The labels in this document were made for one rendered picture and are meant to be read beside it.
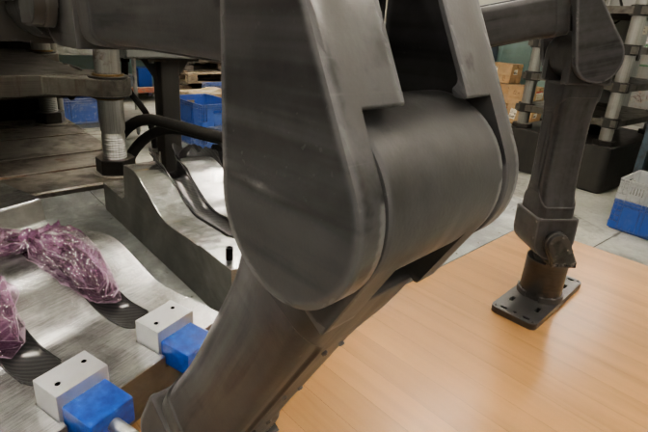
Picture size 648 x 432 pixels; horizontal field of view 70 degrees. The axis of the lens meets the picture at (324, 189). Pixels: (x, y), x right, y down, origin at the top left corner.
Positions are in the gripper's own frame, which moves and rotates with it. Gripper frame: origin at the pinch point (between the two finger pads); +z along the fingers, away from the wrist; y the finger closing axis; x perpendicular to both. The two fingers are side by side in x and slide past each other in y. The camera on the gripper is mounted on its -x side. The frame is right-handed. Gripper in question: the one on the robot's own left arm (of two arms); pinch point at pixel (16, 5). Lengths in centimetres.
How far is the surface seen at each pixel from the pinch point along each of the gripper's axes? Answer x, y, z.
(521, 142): 89, -418, 115
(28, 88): 17, -14, 67
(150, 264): 39.2, -15.6, 9.2
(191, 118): 83, -199, 337
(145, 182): 26.9, -18.1, 15.1
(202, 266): 33.7, -16.9, -5.8
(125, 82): 15, -33, 58
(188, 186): 28.4, -25.1, 13.1
